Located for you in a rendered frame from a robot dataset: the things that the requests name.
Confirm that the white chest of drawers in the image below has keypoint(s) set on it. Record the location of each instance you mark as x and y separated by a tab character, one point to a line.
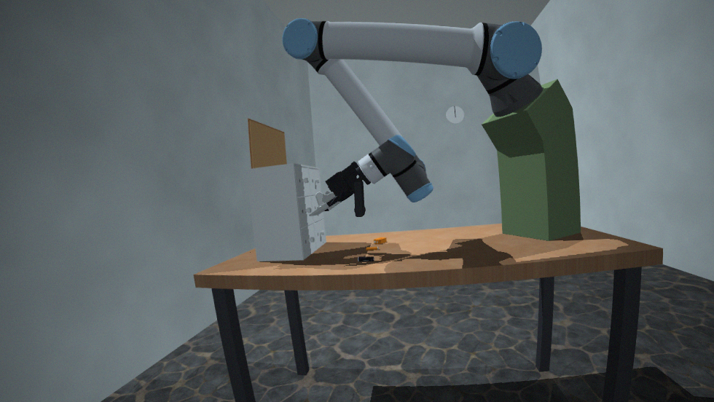
275	213

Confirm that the grey drawer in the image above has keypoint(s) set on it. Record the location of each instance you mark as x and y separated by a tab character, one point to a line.
315	185
301	174
305	209
308	236
315	207
320	237

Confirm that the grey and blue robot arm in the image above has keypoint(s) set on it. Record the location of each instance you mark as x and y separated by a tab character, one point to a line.
510	51

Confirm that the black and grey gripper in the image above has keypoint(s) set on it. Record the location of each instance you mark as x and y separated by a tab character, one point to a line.
342	186

